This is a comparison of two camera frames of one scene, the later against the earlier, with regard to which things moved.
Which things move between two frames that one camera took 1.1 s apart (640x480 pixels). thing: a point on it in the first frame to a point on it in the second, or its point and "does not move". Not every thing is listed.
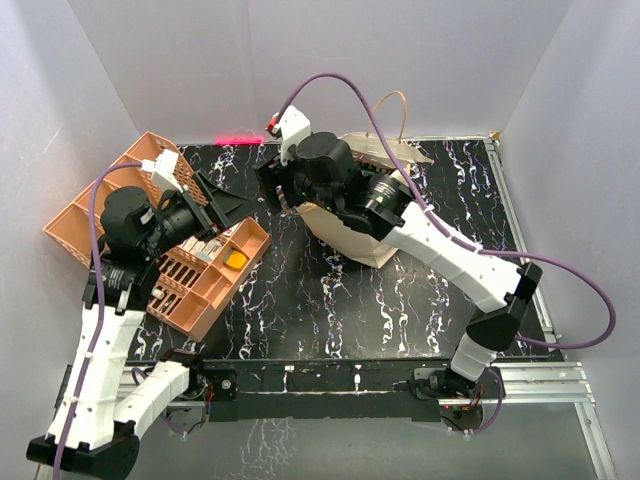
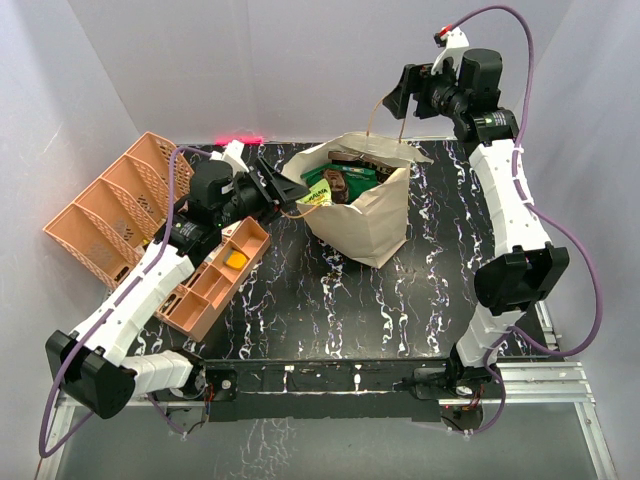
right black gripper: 278,174 to 417,80
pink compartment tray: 196,290 does not move
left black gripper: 222,202 to 278,190
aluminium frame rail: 557,382 does not move
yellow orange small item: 236,260 does not move
